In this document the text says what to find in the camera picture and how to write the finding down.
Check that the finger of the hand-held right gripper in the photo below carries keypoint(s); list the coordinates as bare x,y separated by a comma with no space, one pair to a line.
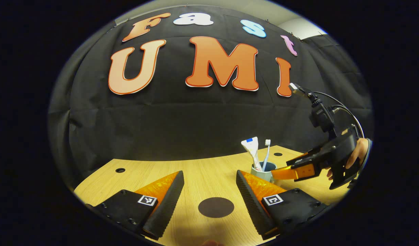
305,159
308,171

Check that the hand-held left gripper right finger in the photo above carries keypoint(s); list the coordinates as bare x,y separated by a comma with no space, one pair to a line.
250,205

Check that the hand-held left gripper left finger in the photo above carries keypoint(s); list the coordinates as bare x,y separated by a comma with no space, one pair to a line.
170,201

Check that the round dark brown coaster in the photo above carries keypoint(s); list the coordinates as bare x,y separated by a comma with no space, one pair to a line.
216,207

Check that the white toothbrush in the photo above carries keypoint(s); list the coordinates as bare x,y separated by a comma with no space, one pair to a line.
266,150

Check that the white toothpaste tube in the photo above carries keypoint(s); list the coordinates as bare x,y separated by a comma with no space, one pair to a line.
252,148

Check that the wooden desktop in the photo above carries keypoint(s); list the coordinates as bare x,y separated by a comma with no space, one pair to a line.
202,177

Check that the black backdrop cloth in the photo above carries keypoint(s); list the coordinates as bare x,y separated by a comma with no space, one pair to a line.
182,119

